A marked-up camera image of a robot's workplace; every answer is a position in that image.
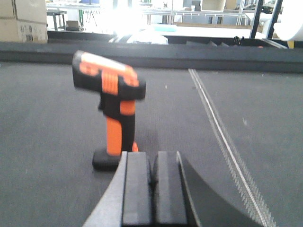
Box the blue plastic tray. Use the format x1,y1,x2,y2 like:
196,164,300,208
152,24,177,32

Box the black conveyor side rail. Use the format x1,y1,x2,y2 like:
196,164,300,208
0,31,303,74

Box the orange black barcode scanner gun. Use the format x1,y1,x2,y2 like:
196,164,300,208
72,50,146,170

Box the stacked cardboard boxes background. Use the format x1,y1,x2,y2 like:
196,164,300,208
0,0,48,43

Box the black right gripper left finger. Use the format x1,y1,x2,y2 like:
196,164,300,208
83,152,153,227

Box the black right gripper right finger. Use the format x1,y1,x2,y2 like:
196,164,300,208
153,151,260,227

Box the white foam roll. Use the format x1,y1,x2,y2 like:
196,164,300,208
274,0,303,42

